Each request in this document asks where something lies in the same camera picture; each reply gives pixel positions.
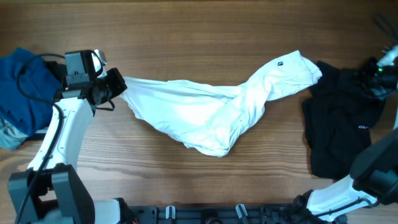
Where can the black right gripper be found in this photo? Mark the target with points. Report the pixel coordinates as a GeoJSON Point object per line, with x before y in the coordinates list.
{"type": "Point", "coordinates": [374, 91]}

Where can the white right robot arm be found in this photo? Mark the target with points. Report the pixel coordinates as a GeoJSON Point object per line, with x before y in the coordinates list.
{"type": "Point", "coordinates": [373, 176]}

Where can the white t-shirt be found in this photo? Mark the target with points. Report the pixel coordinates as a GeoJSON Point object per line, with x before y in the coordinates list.
{"type": "Point", "coordinates": [211, 118]}

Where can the black t-shirt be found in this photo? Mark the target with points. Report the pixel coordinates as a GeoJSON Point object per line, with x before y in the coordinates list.
{"type": "Point", "coordinates": [338, 117]}

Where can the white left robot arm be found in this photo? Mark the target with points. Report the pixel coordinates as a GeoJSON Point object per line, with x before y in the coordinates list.
{"type": "Point", "coordinates": [50, 190]}

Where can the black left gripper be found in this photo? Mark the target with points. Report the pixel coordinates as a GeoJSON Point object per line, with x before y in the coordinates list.
{"type": "Point", "coordinates": [120, 86]}

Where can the folded blue shirt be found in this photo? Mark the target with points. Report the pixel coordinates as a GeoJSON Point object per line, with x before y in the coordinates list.
{"type": "Point", "coordinates": [25, 114]}

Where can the folded light grey garment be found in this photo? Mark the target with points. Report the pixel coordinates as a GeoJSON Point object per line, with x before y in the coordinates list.
{"type": "Point", "coordinates": [11, 138]}

